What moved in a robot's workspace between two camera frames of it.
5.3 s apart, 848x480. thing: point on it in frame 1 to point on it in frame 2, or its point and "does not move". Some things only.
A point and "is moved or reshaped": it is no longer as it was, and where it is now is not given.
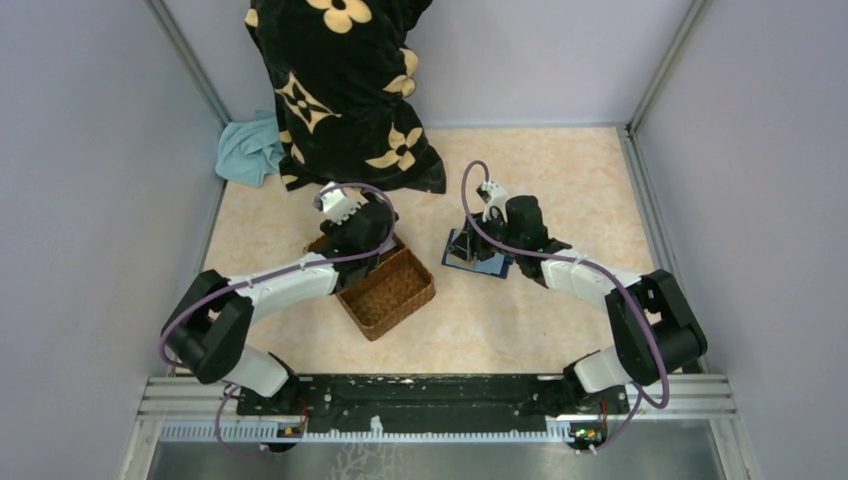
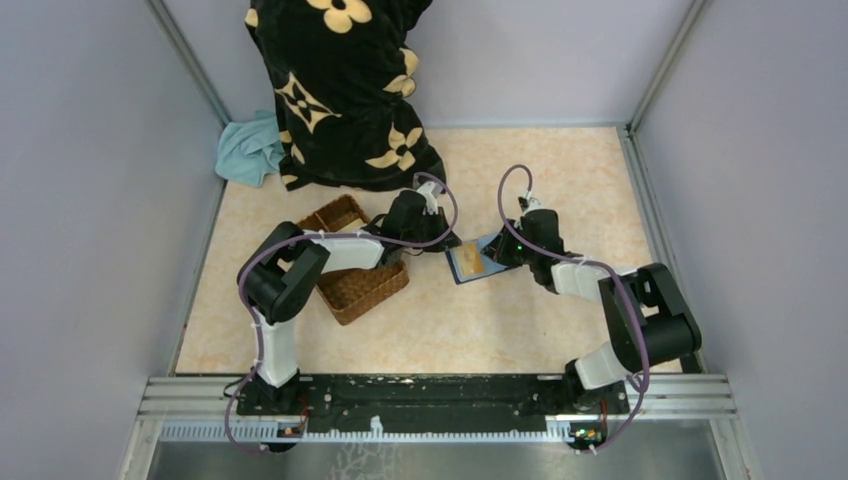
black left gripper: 341,240 to 437,232
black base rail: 435,394 does not move
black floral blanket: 343,76 does not move
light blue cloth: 250,149 does not move
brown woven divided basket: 397,287 is moved or reshaped
